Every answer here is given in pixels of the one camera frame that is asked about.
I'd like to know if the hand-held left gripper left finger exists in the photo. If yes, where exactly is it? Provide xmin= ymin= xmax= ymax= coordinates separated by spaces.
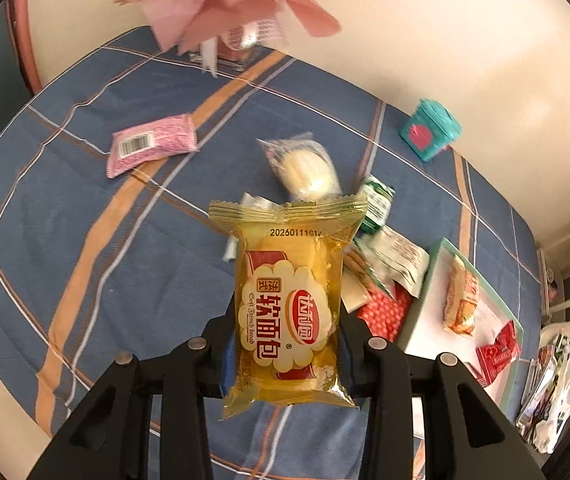
xmin=28 ymin=305 xmax=238 ymax=480

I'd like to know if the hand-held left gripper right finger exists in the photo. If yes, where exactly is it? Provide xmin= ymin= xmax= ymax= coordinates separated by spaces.
xmin=339 ymin=310 xmax=548 ymax=480

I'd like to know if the yellow bread packet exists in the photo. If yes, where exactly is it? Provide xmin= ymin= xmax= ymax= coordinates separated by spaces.
xmin=208 ymin=194 xmax=369 ymax=421

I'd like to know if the mint green cardboard box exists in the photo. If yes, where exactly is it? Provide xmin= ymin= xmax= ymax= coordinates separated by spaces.
xmin=395 ymin=237 xmax=526 ymax=411

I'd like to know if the green patterned barcode packet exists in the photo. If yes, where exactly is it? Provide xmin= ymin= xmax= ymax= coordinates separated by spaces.
xmin=222 ymin=191 xmax=286 ymax=263

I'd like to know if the clear rice cracker packet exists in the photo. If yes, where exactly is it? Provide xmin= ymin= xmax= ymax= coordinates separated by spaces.
xmin=256 ymin=132 xmax=343 ymax=201

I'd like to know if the pink snack packet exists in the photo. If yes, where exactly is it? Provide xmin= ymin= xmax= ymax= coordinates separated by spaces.
xmin=106 ymin=114 xmax=198 ymax=179

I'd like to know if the red patterned packet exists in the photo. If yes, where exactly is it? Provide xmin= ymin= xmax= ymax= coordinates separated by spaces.
xmin=356 ymin=285 xmax=413 ymax=343

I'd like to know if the cream snack packet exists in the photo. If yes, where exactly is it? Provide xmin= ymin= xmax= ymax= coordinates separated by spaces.
xmin=360 ymin=227 xmax=430 ymax=298

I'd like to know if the orange and cream packet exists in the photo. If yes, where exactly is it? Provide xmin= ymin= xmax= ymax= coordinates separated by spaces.
xmin=442 ymin=255 xmax=480 ymax=337

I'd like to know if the green and white packet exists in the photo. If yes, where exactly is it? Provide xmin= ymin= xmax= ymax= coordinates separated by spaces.
xmin=355 ymin=175 xmax=396 ymax=235

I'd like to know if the red flower print packet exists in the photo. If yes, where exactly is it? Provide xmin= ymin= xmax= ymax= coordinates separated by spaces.
xmin=475 ymin=320 xmax=522 ymax=386

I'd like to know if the blue plaid tablecloth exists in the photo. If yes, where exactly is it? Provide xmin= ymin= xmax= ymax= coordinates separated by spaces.
xmin=0 ymin=25 xmax=540 ymax=480

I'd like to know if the pile of magazines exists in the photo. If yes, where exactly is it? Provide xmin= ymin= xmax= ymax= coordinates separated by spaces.
xmin=515 ymin=332 xmax=570 ymax=453

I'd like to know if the teal tin box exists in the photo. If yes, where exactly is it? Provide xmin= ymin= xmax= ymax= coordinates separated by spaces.
xmin=399 ymin=99 xmax=463 ymax=162

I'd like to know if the clear acrylic vase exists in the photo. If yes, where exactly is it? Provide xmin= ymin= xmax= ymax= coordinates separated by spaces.
xmin=187 ymin=20 xmax=286 ymax=73

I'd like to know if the pink paper flower bouquet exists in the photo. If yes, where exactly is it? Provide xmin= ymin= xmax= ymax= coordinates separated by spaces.
xmin=114 ymin=0 xmax=341 ymax=78

